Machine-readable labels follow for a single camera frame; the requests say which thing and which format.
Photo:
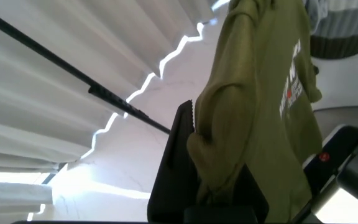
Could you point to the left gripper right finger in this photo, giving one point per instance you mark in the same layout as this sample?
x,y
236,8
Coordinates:
x,y
253,196

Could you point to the black clothes rack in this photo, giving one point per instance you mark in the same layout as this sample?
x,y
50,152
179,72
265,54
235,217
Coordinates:
x,y
73,72

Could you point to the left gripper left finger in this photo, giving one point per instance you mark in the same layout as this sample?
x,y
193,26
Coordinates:
x,y
172,180

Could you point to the white curtain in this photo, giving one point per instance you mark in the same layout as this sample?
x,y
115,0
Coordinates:
x,y
8,196
57,37

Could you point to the window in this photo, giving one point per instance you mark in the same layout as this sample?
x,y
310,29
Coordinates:
x,y
11,177

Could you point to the green shirt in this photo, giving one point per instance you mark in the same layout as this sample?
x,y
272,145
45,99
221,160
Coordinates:
x,y
253,109

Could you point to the white laundry basket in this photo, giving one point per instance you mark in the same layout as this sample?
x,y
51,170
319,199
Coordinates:
x,y
343,31

